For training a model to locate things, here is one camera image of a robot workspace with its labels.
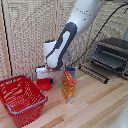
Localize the black toaster oven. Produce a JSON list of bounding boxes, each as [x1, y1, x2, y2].
[[89, 37, 128, 80]]

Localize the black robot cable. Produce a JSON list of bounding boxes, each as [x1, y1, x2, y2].
[[67, 2, 128, 67]]

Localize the beige woven folding screen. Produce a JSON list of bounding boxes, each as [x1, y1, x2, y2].
[[0, 0, 128, 82]]

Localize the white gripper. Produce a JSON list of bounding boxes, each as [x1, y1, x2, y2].
[[35, 64, 57, 85]]

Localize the orange yellow carton box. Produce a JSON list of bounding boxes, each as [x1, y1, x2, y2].
[[60, 70, 77, 105]]

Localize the blue plastic cup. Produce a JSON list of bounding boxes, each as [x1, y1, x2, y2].
[[64, 66, 77, 79]]

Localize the red plastic shopping basket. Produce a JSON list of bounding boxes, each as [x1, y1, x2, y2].
[[0, 74, 49, 128]]

